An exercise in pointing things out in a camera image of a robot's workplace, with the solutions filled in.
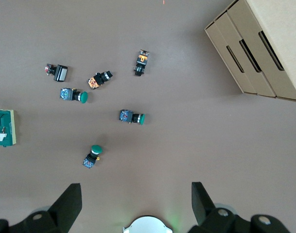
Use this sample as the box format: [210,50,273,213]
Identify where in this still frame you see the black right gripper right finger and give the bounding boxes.
[188,182,292,233]

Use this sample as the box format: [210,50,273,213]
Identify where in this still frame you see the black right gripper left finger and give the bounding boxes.
[0,183,82,233]

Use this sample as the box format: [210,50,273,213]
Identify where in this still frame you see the green load switch cream base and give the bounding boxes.
[0,109,17,148]

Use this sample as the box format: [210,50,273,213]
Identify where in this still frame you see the white round wrist light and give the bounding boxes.
[123,216,173,233]

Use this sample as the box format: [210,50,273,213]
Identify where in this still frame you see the green mushroom pushbutton blue block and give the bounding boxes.
[82,144,103,169]
[118,109,146,126]

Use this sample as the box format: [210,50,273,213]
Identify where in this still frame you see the brown cardboard box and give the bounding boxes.
[204,21,257,96]
[214,11,277,98]
[227,0,296,103]

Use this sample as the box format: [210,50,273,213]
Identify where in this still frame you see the blue black switch block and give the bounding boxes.
[59,87,89,104]

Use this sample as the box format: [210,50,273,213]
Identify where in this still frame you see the black selector switch orange block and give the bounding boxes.
[87,70,113,90]
[133,49,150,77]

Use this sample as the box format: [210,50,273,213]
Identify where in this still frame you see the black push button switch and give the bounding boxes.
[45,63,68,83]

